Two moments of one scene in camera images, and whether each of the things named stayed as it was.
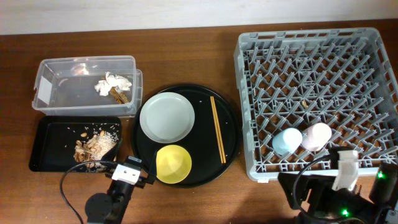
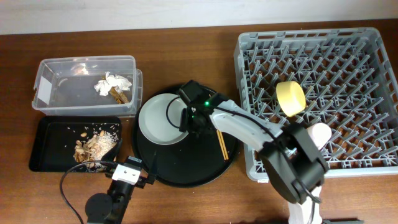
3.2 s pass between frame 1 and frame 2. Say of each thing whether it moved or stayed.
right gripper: moved
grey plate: stayed
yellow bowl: moved
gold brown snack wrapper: stayed
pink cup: stayed
